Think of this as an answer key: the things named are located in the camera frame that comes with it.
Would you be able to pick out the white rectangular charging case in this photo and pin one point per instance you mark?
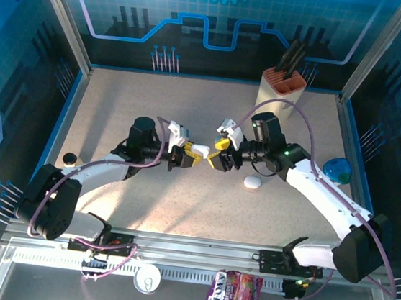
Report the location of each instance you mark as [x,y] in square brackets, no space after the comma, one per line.
[201,149]

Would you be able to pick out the white oval charging case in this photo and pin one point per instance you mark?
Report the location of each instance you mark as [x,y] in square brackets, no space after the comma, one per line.
[252,182]

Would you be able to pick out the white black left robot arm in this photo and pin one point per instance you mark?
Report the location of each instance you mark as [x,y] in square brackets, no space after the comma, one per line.
[53,205]

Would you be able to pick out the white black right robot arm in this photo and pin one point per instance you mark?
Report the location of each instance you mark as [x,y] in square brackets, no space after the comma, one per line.
[325,200]

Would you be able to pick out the beige knife block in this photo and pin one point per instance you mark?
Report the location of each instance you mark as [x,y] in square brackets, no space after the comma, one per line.
[276,90]

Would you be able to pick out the beige bottle black cap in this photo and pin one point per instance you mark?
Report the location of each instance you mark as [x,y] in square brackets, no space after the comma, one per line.
[70,158]

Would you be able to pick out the blueberry yogurt cup blue lid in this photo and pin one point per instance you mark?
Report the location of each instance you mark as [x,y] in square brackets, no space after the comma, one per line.
[337,169]

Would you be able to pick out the white round lid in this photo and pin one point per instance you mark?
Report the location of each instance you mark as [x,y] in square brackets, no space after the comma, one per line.
[142,275]

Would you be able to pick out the purple candy bag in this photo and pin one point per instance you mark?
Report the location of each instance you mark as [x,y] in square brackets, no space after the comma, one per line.
[234,295]

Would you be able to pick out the black controller box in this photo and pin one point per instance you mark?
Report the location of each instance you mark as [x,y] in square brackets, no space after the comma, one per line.
[295,290]

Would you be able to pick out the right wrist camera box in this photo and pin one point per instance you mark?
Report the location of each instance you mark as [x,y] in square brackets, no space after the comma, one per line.
[231,132]

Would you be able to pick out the narrow aluminium table rail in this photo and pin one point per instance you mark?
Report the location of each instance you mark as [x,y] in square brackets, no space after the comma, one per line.
[346,127]
[77,96]

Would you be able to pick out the wide aluminium extrusion rail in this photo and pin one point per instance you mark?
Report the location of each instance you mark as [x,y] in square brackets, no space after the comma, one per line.
[192,250]

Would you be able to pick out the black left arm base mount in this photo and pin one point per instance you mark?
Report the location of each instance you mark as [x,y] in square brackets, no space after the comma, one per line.
[122,246]

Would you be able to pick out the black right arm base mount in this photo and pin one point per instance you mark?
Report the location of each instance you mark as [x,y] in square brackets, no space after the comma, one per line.
[271,262]

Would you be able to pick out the aluminium frame post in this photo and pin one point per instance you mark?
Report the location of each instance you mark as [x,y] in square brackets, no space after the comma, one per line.
[378,51]
[64,15]

